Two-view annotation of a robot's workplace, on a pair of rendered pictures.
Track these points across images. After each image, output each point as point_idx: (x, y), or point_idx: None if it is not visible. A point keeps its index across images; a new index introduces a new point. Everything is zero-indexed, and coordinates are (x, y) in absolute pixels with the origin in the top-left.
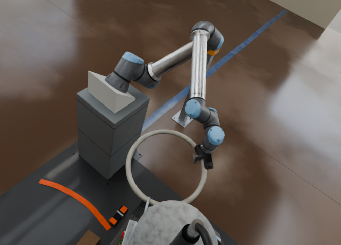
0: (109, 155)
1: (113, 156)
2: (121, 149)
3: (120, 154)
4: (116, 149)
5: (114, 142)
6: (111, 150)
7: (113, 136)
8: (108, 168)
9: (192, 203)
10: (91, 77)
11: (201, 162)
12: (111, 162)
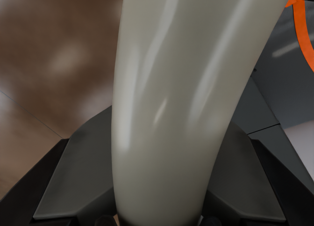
0: (280, 125)
1: (264, 119)
2: (246, 127)
3: (240, 117)
4: (263, 133)
5: (288, 158)
6: (287, 139)
7: (313, 184)
8: (263, 96)
9: None
10: None
11: (212, 168)
12: (262, 108)
